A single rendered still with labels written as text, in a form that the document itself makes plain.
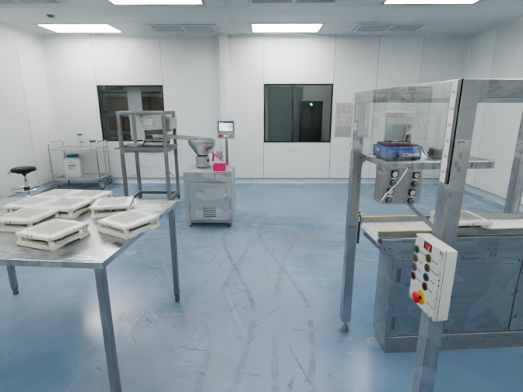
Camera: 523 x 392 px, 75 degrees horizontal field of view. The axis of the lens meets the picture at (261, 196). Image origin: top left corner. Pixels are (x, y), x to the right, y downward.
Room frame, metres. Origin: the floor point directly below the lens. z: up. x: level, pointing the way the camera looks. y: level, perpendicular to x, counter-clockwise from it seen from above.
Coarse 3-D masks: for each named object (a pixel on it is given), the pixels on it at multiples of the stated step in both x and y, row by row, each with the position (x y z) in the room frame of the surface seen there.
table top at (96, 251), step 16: (0, 208) 2.32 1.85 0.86; (144, 208) 2.32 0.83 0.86; (160, 208) 2.32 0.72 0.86; (96, 224) 1.99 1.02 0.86; (0, 240) 1.72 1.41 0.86; (80, 240) 1.72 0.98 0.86; (96, 240) 1.72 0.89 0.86; (112, 240) 1.72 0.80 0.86; (128, 240) 1.72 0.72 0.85; (0, 256) 1.52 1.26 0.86; (16, 256) 1.52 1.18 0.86; (32, 256) 1.52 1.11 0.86; (48, 256) 1.52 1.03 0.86; (64, 256) 1.52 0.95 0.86; (80, 256) 1.52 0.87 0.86; (96, 256) 1.52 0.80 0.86; (112, 256) 1.54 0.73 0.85
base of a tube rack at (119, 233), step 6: (150, 222) 1.94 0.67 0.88; (102, 228) 1.84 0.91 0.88; (108, 228) 1.84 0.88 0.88; (138, 228) 1.84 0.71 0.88; (144, 228) 1.84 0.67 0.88; (150, 228) 1.88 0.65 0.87; (108, 234) 1.81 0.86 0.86; (114, 234) 1.78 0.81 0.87; (120, 234) 1.75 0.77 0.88; (132, 234) 1.77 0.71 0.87
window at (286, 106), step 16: (272, 96) 7.12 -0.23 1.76; (288, 96) 7.11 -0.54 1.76; (304, 96) 7.11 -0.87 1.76; (320, 96) 7.11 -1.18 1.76; (272, 112) 7.12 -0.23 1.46; (288, 112) 7.11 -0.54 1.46; (304, 112) 7.11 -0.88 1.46; (320, 112) 7.11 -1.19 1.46; (272, 128) 7.12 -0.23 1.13; (288, 128) 7.11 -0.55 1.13; (304, 128) 7.11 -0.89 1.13; (320, 128) 7.11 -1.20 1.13
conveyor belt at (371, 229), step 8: (368, 224) 2.06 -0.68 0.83; (376, 224) 2.06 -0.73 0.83; (384, 224) 2.06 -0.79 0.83; (392, 224) 2.06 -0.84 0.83; (400, 224) 2.06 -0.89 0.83; (408, 224) 2.06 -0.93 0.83; (416, 224) 2.06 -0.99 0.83; (424, 224) 2.06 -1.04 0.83; (496, 224) 2.06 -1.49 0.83; (504, 224) 2.06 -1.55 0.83; (512, 224) 2.06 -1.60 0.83; (520, 224) 2.06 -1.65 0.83; (368, 232) 1.96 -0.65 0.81; (376, 232) 1.92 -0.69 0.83; (376, 240) 1.84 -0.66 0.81
